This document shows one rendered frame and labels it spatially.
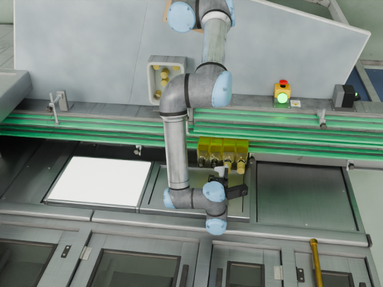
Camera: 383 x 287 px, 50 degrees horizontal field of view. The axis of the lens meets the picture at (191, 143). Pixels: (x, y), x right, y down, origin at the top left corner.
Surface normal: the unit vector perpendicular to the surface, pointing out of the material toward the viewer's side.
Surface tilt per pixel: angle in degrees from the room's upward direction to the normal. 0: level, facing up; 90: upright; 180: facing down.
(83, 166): 90
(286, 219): 90
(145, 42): 0
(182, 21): 8
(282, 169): 90
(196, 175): 89
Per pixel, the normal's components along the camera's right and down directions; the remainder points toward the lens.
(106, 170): 0.00, -0.82
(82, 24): -0.13, 0.57
